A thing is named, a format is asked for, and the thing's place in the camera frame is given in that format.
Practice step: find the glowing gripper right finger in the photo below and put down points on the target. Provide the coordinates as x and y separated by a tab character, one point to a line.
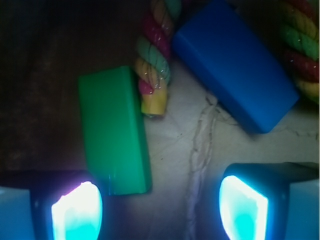
271	201

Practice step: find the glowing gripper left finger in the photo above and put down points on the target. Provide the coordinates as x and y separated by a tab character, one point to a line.
49	206

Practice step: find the green rectangular block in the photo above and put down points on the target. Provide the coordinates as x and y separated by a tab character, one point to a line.
116	149

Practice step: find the blue rectangular block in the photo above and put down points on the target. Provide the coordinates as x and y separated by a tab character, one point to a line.
230	60

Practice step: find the multicolour twisted rope toy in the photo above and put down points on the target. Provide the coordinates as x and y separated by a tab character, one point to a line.
300	32

